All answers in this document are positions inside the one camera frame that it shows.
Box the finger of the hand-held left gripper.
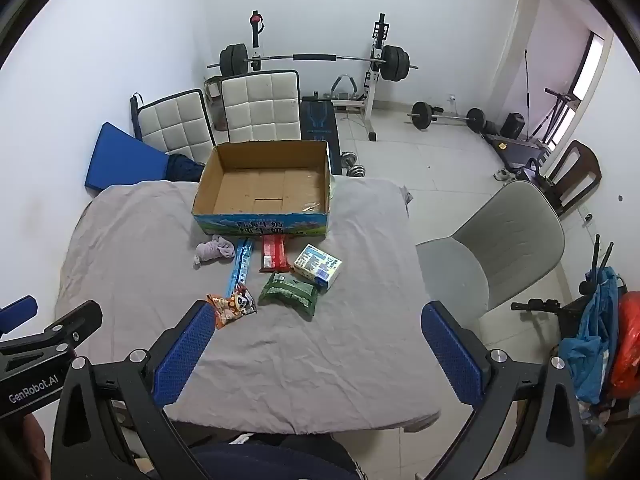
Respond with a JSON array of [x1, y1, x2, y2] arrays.
[[44, 300, 104, 347], [0, 296, 39, 333]]

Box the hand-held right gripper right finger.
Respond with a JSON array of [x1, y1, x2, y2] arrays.
[[421, 301, 586, 480]]

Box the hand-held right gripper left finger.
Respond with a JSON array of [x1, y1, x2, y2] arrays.
[[50, 301, 217, 480]]

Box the orange snack packet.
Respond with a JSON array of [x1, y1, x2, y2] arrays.
[[206, 282, 257, 330]]

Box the long blue snack packet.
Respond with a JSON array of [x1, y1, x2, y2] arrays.
[[224, 237, 254, 301]]

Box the purple fluffy cloth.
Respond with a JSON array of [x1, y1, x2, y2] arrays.
[[194, 234, 236, 267]]

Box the green snack packet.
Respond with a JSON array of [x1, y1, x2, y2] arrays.
[[258, 272, 320, 319]]

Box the red snack packet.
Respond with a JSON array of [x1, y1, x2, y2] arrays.
[[259, 234, 292, 274]]

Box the cardboard box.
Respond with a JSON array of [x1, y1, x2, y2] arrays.
[[192, 140, 334, 239]]

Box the person's left forearm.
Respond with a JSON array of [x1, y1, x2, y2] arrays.
[[20, 414, 53, 480]]

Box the grey shell chair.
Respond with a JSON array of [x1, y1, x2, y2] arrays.
[[416, 180, 566, 332]]

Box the person's dark trousers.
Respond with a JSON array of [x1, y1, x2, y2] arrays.
[[187, 432, 362, 480]]

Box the blue bag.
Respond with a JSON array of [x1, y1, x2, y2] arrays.
[[557, 267, 624, 407]]

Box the white and blue carton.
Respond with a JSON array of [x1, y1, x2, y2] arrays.
[[291, 244, 344, 291]]

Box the blue foam mat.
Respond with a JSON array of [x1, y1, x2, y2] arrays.
[[85, 121, 172, 194]]

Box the red bag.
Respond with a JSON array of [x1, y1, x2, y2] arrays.
[[607, 291, 640, 402]]

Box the dark blue cloth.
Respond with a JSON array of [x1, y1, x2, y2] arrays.
[[165, 154, 206, 184]]

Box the small chrome dumbbells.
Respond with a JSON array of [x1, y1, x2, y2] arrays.
[[341, 150, 367, 179]]

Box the black treadmill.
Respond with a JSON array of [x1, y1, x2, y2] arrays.
[[482, 132, 552, 173]]

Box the white quilted chair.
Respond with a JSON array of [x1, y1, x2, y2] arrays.
[[220, 70, 302, 145], [134, 89, 217, 159]]

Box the brown wooden chair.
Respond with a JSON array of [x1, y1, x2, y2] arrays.
[[544, 140, 603, 217]]

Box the black speaker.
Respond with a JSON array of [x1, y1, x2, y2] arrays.
[[501, 112, 526, 140]]

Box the short barbell with black plates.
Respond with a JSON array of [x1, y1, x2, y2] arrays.
[[406, 101, 487, 134]]

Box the black exercise machine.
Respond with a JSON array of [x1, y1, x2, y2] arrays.
[[529, 87, 582, 147]]

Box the black weight bench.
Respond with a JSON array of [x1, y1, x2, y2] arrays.
[[300, 91, 344, 176]]

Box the window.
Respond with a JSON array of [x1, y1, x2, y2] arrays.
[[572, 32, 614, 107]]

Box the long barbell with black plates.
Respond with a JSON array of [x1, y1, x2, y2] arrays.
[[207, 44, 420, 82]]

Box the black handlebar frame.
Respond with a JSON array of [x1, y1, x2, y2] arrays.
[[510, 234, 617, 323]]

